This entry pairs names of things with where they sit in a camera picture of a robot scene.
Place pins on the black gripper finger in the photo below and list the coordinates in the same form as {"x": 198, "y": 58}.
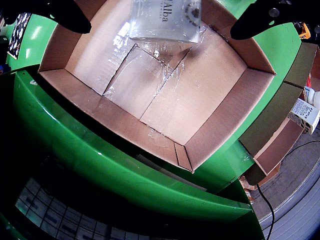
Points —
{"x": 262, "y": 17}
{"x": 62, "y": 12}

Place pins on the white d'Alba carton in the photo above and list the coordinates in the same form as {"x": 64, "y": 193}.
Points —
{"x": 162, "y": 25}

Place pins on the divided cardboard box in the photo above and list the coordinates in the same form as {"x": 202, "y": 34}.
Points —
{"x": 270, "y": 120}

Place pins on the shallow cardboard tray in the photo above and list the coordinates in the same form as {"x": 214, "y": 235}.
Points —
{"x": 200, "y": 100}

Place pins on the printed brown cardboard box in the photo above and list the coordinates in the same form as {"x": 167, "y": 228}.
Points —
{"x": 246, "y": 190}

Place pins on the yellow labelled object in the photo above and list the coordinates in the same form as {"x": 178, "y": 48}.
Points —
{"x": 305, "y": 31}

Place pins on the black patterned card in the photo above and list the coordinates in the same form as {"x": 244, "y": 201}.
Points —
{"x": 18, "y": 37}

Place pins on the white plastic bottle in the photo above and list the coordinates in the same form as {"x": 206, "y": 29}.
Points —
{"x": 316, "y": 97}

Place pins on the white printed small carton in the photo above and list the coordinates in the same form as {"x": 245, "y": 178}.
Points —
{"x": 303, "y": 112}

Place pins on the green metal rack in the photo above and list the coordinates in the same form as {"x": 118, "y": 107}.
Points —
{"x": 112, "y": 170}

